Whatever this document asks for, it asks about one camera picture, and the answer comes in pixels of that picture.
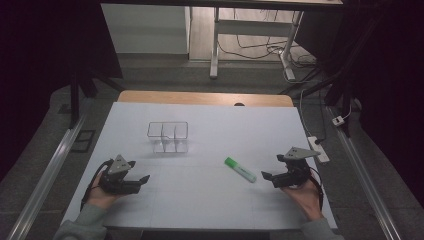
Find black floor cables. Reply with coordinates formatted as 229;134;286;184
217;7;317;69

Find wooden table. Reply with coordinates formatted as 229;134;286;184
117;89;295;108

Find green highlighter pen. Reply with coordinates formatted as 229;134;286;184
223;156;258;184

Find person's left hand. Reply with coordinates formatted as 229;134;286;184
86;172;126;211

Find clear plastic divided organizer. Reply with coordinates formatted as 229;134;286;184
146;120;190;155

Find white desk frame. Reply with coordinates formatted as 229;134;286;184
100;0;344;82

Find white power strip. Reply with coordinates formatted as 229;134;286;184
306;135;331;164

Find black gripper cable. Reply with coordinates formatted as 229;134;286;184
308;165;325;212
80;158;115;212

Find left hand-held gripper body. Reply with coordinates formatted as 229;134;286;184
98;154;141;196

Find black curtain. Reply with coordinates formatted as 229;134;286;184
0;0;123;184
295;0;424;208

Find white table cover sheet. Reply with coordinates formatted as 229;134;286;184
61;101;338;231

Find person's right hand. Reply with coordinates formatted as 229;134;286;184
280;180;325;222

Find white cabinet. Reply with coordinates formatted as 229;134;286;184
100;3;191;56

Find aluminium rail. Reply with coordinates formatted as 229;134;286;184
5;98;95;240
327;105;403;240

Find dark floor frame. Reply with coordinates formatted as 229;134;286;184
70;129;96;154

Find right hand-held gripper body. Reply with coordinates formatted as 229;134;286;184
271;146;322;189

